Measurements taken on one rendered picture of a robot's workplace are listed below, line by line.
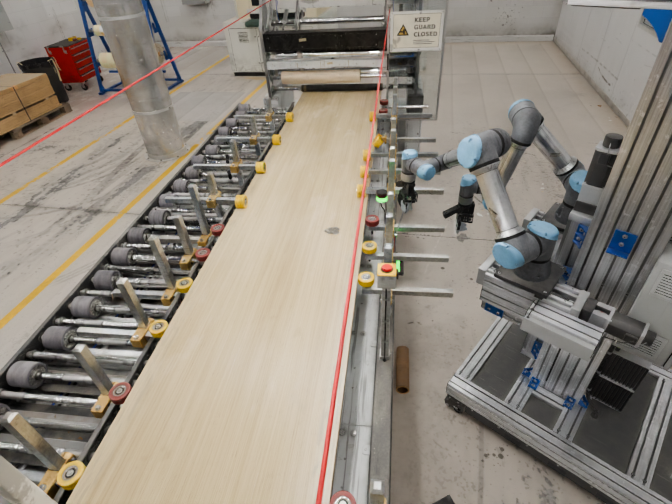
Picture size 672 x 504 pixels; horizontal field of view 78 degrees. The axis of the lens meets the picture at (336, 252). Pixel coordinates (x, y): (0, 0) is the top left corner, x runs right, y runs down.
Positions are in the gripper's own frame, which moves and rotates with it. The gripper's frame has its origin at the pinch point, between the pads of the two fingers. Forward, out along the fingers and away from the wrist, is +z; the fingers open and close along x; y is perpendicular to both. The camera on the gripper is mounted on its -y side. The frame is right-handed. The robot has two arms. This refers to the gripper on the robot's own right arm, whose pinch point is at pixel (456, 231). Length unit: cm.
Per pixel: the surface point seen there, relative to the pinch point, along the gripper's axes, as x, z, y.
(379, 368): -87, 13, -40
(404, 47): 222, -49, -31
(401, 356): -32, 75, -28
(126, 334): -89, -2, -153
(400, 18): 222, -72, -35
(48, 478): -151, -2, -147
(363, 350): -72, 21, -48
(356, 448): -119, 21, -47
